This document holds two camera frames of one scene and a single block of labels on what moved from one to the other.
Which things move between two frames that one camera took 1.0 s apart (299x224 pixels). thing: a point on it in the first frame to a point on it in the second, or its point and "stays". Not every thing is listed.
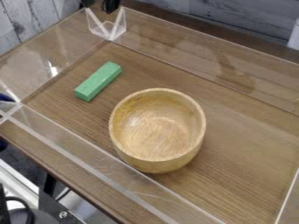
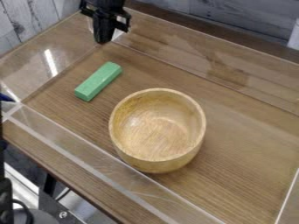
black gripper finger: [88, 3] to [104, 28]
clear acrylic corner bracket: [107, 30] stays
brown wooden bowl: [158, 127] stays
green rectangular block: [97, 80] stays
